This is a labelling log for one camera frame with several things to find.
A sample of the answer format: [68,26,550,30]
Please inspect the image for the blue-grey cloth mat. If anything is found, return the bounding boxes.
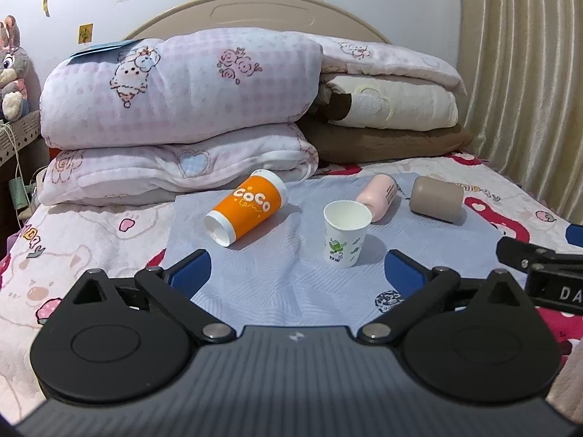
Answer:
[161,173,529,328]

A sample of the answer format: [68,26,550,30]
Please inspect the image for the taupe cup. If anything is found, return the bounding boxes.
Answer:
[409,176,464,225]

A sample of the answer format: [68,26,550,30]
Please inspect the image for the white cable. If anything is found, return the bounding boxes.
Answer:
[1,123,29,212]

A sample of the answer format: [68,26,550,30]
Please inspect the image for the blue paper sheet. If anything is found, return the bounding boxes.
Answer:
[68,39,134,63]

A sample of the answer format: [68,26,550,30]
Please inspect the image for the orange cup with white lid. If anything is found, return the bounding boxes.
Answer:
[203,168,289,248]

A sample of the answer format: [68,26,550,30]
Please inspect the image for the pale green object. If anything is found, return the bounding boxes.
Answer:
[9,177,34,212]

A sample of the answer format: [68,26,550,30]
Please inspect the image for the brown folded blanket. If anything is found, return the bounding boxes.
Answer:
[301,116,474,165]

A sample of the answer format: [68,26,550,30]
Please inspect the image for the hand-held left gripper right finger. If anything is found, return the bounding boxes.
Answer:
[357,249,531,344]

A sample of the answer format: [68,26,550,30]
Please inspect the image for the large pink checked quilt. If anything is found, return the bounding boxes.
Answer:
[40,27,324,151]

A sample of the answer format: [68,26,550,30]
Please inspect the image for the grey rabbit plush toy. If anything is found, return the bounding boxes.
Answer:
[0,15,32,121]

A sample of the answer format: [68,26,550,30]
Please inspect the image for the bedside table with lace cover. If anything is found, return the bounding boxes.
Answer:
[0,109,46,237]

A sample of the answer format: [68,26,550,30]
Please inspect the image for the beige bed headboard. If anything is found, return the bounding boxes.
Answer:
[123,0,392,47]

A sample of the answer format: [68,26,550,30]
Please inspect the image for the pink cup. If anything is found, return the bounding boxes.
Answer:
[355,174,398,223]

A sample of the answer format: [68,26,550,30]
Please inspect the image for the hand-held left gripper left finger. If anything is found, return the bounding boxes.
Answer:
[68,249,235,344]

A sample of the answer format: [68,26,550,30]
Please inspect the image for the cream and brown blanket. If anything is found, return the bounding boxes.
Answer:
[314,73,460,130]

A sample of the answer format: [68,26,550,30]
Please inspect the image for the white paper cup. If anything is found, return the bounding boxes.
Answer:
[323,200,373,268]

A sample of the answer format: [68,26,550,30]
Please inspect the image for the beige pleated curtain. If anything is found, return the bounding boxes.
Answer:
[455,0,583,225]

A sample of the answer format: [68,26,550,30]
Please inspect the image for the pink quilt with heart print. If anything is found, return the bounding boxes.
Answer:
[39,123,320,206]

